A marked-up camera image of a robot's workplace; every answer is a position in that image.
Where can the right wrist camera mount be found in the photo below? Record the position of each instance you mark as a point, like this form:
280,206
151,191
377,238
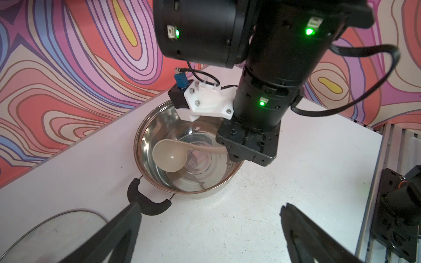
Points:
193,99

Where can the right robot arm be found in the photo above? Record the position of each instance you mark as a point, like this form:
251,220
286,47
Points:
280,44

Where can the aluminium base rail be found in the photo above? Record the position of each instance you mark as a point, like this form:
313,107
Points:
400,151

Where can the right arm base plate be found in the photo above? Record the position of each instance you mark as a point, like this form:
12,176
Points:
397,213

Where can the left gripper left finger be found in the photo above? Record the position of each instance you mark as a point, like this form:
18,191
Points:
115,242

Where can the glass pot lid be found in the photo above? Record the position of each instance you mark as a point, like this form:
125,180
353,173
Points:
55,238

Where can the cream plastic ladle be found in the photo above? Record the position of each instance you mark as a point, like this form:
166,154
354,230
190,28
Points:
171,155

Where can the stainless steel pot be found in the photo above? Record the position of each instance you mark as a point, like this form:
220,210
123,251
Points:
202,175

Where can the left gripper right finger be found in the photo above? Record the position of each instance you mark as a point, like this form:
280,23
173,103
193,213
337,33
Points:
307,242

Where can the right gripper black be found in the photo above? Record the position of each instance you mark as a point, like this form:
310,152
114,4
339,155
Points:
244,144

